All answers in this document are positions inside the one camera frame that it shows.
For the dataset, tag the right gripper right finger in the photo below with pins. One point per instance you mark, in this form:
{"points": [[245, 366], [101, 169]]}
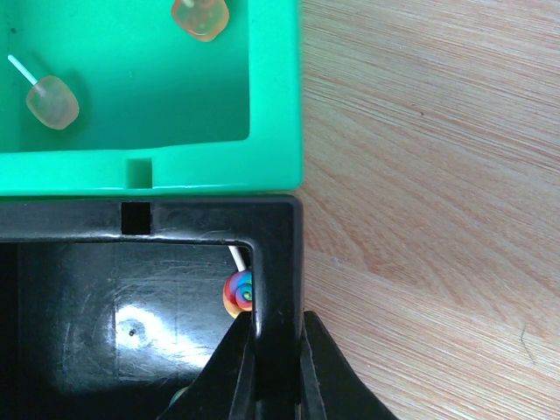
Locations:
{"points": [[330, 389]]}

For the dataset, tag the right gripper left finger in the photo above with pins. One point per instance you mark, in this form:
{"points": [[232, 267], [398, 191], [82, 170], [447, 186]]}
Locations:
{"points": [[225, 389]]}

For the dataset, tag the black bin with swirl lollipops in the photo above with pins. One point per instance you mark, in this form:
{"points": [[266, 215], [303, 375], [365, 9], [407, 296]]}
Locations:
{"points": [[111, 309]]}

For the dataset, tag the green bin with square lollipops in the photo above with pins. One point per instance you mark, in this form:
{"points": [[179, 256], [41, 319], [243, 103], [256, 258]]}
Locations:
{"points": [[161, 113]]}

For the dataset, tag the rainbow swirl lollipop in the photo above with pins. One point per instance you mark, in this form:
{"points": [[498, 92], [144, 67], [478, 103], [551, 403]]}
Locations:
{"points": [[237, 292]]}

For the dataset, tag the pale orange square lollipop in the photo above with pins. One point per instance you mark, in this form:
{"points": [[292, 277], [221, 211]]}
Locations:
{"points": [[50, 99]]}

